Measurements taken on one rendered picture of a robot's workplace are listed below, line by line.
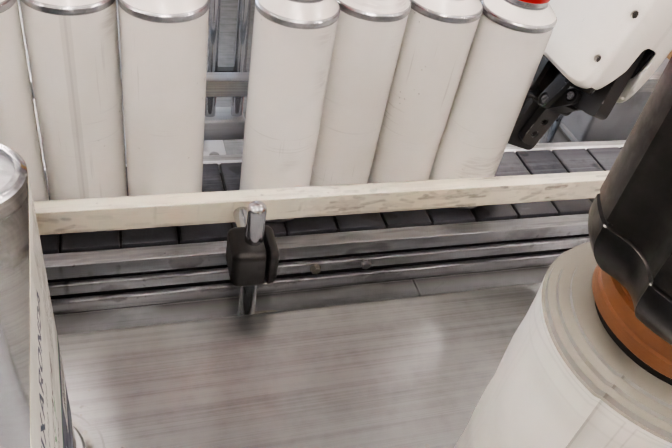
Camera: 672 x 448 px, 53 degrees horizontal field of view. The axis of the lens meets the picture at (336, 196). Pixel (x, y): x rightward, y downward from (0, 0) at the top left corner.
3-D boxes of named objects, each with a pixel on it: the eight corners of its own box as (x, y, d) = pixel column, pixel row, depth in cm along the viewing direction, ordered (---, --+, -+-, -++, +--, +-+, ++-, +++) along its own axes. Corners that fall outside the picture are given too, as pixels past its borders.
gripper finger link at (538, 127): (551, 67, 50) (498, 136, 53) (573, 90, 48) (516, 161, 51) (580, 79, 52) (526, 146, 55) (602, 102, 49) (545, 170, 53)
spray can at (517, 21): (437, 212, 53) (525, -42, 40) (415, 170, 57) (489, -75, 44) (496, 208, 55) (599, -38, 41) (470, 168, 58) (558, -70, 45)
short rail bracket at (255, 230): (225, 348, 46) (236, 222, 39) (220, 314, 48) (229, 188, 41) (271, 343, 47) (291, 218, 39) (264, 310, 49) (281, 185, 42)
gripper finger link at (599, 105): (647, 0, 45) (579, 17, 50) (630, 111, 45) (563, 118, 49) (657, 6, 46) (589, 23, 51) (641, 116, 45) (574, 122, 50)
